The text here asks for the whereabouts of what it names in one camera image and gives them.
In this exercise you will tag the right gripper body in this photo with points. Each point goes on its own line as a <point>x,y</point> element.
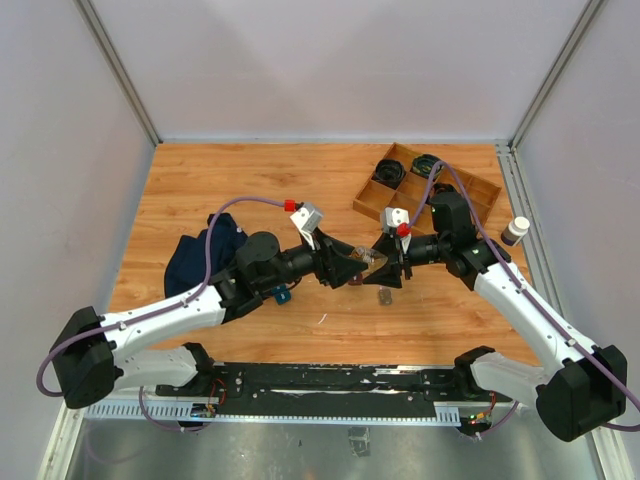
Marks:
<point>402,260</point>

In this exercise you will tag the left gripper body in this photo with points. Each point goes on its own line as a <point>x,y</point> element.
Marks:
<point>321,267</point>

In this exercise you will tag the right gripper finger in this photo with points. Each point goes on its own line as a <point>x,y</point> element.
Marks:
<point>386,244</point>
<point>389,276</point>

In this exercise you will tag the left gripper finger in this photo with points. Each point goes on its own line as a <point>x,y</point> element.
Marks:
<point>344,269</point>
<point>331,247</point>

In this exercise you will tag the grey pill box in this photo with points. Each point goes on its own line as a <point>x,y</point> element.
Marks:
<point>385,297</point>

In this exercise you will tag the clear glass pill jar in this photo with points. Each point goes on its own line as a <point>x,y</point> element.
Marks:
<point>371,257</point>

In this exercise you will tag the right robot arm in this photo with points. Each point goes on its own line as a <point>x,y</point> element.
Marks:
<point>577,385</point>

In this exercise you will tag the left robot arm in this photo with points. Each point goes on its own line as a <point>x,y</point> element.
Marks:
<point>92,352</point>

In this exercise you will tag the teal pill box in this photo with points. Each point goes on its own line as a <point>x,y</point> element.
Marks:
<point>281,294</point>

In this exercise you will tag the wooden divided tray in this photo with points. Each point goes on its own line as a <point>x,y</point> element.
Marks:
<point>374,197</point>

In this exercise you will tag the black yellow rolled sock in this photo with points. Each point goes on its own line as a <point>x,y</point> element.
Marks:
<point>425,164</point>

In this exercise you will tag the dark bottle white cap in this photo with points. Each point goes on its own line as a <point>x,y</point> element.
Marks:
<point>515,231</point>

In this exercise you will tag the dark blue cloth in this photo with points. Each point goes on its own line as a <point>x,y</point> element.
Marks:
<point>186,267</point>

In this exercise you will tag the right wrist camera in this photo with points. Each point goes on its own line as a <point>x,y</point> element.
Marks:
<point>395,220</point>

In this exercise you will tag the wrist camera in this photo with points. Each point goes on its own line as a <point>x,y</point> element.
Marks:
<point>306,219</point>
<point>395,220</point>

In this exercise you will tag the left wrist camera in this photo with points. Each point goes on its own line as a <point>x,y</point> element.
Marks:
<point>306,219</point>

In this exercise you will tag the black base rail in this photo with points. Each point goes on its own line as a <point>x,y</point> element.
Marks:
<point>324,390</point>

